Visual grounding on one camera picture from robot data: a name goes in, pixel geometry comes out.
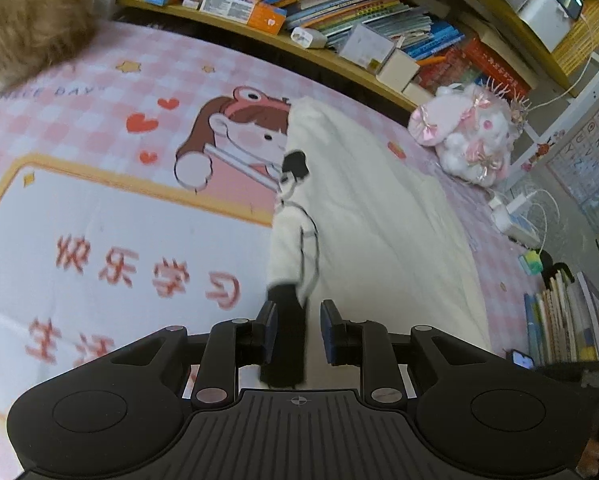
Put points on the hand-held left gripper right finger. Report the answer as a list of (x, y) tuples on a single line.
[(328, 335)]

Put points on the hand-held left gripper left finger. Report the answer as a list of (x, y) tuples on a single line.
[(272, 335)]

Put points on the cream garment with black cuffs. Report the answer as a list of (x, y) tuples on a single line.
[(379, 220)]

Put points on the black smartphone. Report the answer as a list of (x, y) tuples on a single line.
[(523, 360)]

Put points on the yellow and green eraser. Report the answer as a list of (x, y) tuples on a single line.
[(530, 262)]

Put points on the white power strip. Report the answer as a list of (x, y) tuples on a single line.
[(519, 220)]

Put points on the stack of upright workbooks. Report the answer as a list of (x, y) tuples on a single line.
[(569, 315)]

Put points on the pink and white plush bunny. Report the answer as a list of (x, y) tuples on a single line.
[(472, 130)]

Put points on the wooden bookshelf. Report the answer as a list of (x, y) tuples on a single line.
[(339, 67)]

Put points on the white paper box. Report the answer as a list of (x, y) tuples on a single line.
[(379, 57)]

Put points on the small white adapter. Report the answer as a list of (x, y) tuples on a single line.
[(308, 37)]

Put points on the white and orange medicine box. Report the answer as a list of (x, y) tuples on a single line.
[(239, 10)]

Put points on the row of colourful books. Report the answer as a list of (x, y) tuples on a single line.
[(369, 10)]

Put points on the orange fluffy cat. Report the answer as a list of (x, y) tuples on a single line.
[(24, 20)]

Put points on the alphabet wall poster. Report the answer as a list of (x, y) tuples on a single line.
[(587, 160)]

